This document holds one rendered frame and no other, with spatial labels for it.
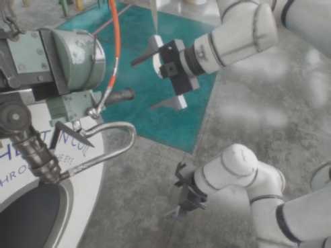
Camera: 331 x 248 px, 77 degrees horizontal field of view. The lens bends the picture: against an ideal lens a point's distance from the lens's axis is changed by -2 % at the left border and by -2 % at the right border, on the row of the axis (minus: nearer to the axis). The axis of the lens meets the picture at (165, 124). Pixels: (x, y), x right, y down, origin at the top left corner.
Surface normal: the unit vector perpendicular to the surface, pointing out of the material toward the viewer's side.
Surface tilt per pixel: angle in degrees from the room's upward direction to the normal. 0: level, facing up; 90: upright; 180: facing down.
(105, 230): 0
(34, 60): 58
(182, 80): 65
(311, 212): 69
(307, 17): 79
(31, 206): 40
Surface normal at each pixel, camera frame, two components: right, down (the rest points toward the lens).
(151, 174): 0.09, -0.64
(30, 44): 0.86, -0.11
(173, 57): -0.47, 0.27
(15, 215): -0.06, -0.29
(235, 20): -0.60, -0.31
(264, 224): -0.89, -0.32
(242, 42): -0.36, 0.50
